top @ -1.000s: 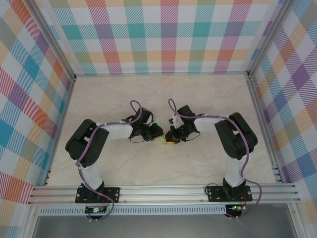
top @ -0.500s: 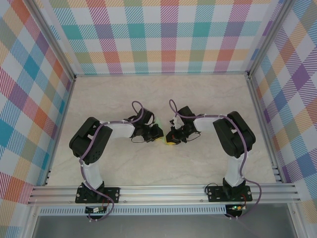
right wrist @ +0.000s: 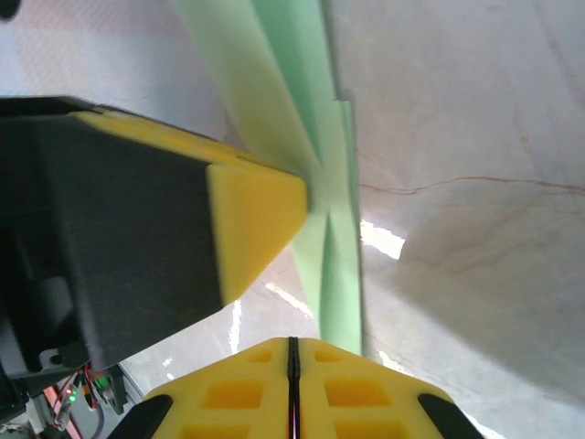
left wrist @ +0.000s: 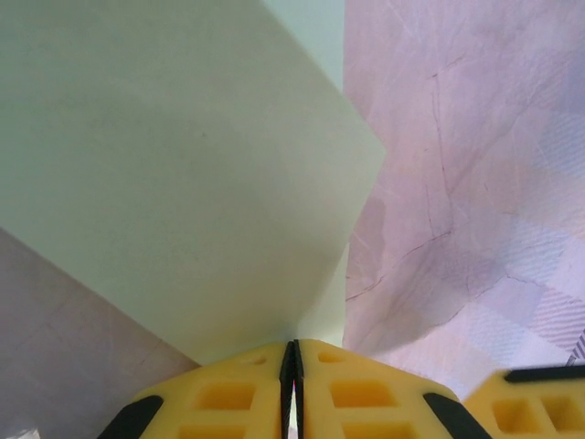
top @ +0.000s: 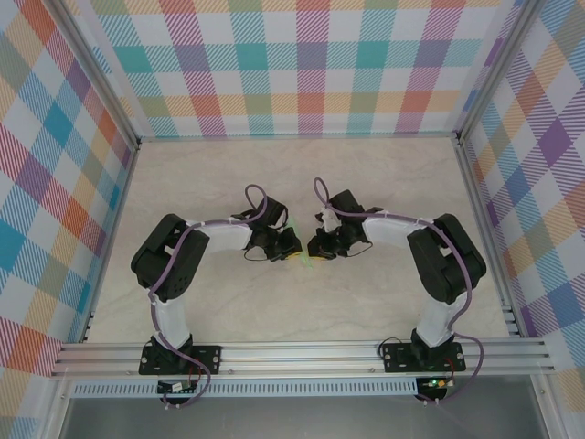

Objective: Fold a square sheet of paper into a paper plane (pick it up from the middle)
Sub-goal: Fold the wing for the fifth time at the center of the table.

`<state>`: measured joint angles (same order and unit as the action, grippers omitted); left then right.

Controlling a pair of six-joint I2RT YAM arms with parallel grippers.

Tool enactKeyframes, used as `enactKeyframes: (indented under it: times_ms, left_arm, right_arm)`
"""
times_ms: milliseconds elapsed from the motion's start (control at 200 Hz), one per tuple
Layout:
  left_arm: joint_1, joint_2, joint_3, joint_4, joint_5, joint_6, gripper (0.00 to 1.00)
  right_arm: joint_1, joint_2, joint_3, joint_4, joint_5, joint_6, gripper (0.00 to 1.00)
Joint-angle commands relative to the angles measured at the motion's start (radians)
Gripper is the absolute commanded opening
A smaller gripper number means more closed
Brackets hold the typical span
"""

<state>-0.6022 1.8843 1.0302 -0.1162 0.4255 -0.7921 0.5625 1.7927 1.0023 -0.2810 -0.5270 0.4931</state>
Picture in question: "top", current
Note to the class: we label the long aluminium mounting rail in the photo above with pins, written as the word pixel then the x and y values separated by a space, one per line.
pixel 297 359

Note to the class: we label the aluminium frame cross bar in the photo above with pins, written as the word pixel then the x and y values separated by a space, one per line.
pixel 297 136

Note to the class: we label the aluminium frame side rail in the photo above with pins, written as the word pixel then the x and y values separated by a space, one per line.
pixel 480 206

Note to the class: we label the aluminium frame corner post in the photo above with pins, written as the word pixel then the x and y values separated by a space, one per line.
pixel 496 68
pixel 99 75

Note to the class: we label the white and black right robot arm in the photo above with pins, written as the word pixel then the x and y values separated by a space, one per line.
pixel 448 265

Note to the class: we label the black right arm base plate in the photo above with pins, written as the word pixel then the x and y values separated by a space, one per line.
pixel 393 363

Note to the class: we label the small circuit board green light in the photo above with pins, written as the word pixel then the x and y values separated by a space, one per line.
pixel 439 383

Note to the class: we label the light green paper sheet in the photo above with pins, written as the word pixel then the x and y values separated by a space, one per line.
pixel 307 263

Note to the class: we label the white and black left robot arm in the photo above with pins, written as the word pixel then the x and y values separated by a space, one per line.
pixel 183 279

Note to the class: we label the aluminium frame lower strut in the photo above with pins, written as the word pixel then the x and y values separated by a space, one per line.
pixel 55 411
pixel 548 411

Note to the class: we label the small black circuit board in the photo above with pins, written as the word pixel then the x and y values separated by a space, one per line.
pixel 166 388

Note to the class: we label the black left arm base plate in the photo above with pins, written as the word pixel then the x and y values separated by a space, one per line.
pixel 215 356

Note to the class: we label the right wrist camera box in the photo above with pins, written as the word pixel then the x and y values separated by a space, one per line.
pixel 328 221

